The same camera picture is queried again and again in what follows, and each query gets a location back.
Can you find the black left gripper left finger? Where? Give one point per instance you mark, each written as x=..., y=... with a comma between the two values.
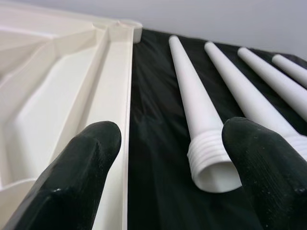
x=72, y=179

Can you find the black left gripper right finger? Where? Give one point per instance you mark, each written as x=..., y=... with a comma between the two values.
x=268, y=172

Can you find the white plastic table top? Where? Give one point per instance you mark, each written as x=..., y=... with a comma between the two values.
x=60, y=83

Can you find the white plastic table leg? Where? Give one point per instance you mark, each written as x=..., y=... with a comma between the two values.
x=295, y=69
x=275, y=79
x=189, y=95
x=239, y=81

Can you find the black tablecloth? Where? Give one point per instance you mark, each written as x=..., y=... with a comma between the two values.
x=156, y=119

